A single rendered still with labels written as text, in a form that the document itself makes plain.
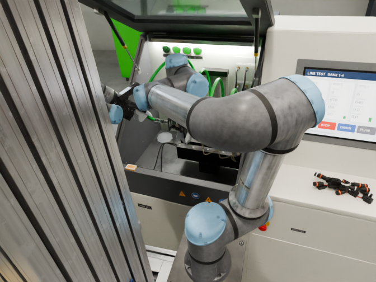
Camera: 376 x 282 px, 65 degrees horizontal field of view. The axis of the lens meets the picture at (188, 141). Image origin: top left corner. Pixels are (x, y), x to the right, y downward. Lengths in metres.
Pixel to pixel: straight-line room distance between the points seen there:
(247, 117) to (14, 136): 0.34
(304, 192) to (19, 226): 1.13
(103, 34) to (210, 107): 5.78
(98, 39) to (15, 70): 6.01
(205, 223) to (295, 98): 0.43
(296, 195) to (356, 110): 0.42
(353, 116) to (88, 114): 1.12
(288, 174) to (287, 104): 0.88
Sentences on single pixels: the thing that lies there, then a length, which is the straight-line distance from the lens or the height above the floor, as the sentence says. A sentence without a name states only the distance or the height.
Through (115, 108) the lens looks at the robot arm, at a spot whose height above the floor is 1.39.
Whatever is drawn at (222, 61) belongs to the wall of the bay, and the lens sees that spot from 1.61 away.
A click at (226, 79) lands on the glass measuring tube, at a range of 1.63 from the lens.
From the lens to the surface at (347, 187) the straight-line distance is 1.39.
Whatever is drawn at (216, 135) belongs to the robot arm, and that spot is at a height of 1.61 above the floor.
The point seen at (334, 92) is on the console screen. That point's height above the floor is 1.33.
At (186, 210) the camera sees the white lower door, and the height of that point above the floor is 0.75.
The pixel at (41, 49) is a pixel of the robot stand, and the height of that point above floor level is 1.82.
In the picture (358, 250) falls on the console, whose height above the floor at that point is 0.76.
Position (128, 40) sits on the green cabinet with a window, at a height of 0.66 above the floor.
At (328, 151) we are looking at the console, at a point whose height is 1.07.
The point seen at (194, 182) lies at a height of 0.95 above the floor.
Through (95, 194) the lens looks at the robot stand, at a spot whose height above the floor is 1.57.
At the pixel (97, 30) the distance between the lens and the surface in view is 6.32.
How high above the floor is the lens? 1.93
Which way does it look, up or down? 36 degrees down
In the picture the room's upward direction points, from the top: 5 degrees counter-clockwise
